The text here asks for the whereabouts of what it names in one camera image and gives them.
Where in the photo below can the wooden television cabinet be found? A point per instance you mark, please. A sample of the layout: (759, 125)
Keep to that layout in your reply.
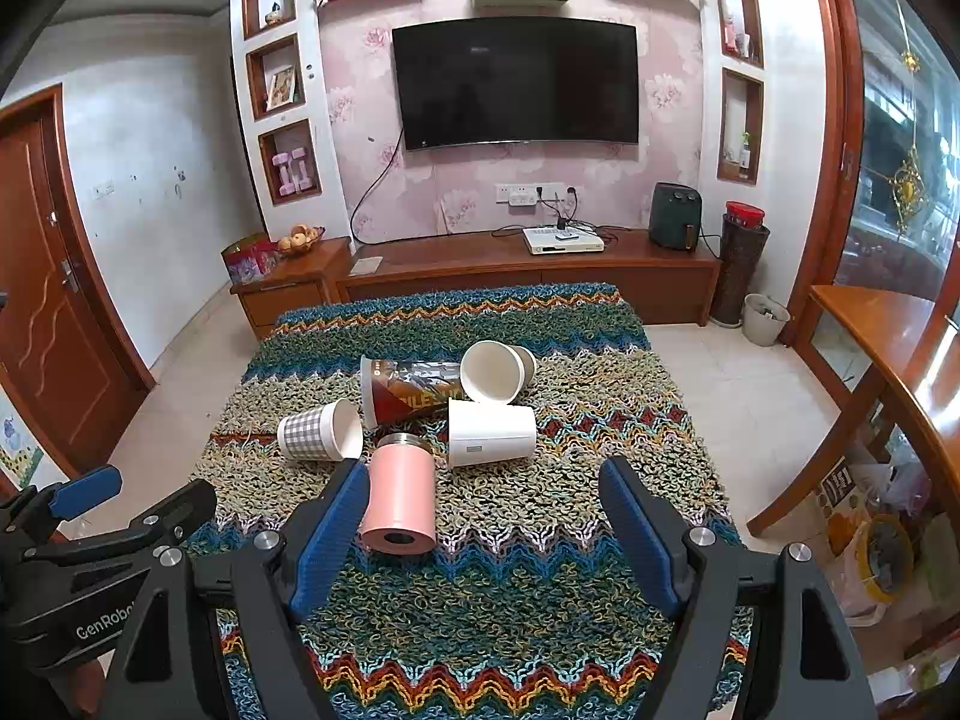
(525, 277)

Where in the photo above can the red gift box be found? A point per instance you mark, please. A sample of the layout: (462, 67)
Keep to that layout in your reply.
(247, 261)

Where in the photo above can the checkered paper cup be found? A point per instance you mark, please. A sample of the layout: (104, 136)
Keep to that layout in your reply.
(307, 433)

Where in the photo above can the black curved television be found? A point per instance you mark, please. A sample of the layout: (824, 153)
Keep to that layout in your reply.
(517, 82)

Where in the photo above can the yellow plastic bag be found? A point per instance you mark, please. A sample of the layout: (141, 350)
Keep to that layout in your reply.
(877, 562)

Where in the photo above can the colourful crocheted blanket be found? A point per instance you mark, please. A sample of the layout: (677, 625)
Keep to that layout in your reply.
(487, 585)

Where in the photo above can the basket of fruit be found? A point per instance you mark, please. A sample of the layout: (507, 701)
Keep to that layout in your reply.
(300, 240)

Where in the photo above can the white waste bin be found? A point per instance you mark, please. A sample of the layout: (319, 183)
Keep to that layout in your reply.
(765, 322)

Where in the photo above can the glass door with wooden frame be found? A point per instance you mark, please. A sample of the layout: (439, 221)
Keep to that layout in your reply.
(892, 127)

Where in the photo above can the brown wooden door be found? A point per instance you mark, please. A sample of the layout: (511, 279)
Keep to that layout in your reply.
(52, 300)

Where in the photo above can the dark green air fryer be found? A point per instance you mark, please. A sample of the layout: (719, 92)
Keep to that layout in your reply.
(675, 217)

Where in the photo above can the red lidded container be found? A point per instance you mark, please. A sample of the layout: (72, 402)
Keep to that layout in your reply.
(744, 214)

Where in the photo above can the white set-top box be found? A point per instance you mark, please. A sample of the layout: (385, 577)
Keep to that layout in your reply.
(562, 243)

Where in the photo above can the pink dumbbells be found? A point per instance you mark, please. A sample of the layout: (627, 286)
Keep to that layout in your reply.
(291, 172)

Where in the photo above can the wooden dining table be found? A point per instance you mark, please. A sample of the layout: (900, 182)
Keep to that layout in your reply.
(900, 345)

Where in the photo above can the pink cup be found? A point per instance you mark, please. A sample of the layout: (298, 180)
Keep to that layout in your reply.
(401, 491)

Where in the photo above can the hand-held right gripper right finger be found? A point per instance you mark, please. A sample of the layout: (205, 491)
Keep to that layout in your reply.
(637, 532)

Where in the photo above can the beige paper cup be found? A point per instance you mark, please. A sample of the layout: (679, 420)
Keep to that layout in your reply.
(487, 373)

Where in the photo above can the gold hanging ornament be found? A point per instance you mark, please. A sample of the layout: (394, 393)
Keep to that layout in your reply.
(909, 180)

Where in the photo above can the white cup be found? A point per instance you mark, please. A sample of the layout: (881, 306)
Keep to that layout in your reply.
(495, 433)

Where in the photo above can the tall printed brown cup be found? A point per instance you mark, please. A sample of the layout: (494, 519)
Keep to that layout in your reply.
(405, 399)

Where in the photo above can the cartoon wall poster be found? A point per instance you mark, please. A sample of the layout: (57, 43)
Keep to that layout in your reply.
(16, 450)

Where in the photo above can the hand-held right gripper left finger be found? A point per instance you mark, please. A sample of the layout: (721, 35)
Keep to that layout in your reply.
(330, 540)

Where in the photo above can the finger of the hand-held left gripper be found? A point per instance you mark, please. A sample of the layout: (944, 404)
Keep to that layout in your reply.
(86, 487)
(169, 514)

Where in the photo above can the dark tall cylindrical stand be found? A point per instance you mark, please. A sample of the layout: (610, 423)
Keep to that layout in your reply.
(736, 277)

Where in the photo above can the framed picture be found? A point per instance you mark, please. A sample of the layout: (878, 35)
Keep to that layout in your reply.
(283, 86)

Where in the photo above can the wooden side cabinet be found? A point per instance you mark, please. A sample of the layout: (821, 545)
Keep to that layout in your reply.
(289, 300)

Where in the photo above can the white wall socket strip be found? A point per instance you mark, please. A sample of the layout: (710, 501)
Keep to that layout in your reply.
(525, 195)

